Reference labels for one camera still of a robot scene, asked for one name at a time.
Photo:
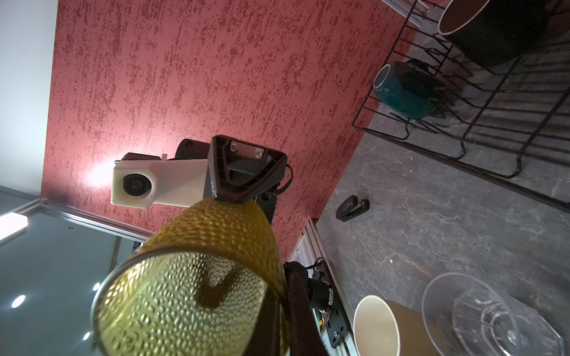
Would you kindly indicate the black wire dish rack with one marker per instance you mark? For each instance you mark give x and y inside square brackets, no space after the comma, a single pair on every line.
[508,124]

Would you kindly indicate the black stapler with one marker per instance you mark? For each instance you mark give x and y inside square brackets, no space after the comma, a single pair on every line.
[351,208]

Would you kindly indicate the teal mug white inside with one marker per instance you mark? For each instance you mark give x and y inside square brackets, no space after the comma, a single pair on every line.
[407,90]

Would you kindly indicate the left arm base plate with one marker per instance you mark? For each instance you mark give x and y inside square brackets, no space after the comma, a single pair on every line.
[326,302]

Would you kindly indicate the clear plastic cup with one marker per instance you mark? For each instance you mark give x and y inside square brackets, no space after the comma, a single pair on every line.
[465,316]

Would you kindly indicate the left corner aluminium profile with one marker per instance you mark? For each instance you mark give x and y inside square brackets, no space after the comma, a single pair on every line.
[403,7]

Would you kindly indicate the light green mug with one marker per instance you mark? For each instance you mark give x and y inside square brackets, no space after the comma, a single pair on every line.
[382,327]

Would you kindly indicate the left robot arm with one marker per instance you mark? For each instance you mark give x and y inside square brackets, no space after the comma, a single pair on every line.
[190,149]

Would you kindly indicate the black mug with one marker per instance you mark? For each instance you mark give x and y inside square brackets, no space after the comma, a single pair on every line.
[493,32]

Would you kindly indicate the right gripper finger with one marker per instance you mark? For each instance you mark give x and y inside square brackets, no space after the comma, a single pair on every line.
[305,338]

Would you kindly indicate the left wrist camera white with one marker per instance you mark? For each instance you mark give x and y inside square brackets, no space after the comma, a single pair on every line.
[140,181]

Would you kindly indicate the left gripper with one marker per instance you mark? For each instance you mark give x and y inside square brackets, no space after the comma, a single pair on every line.
[240,171]

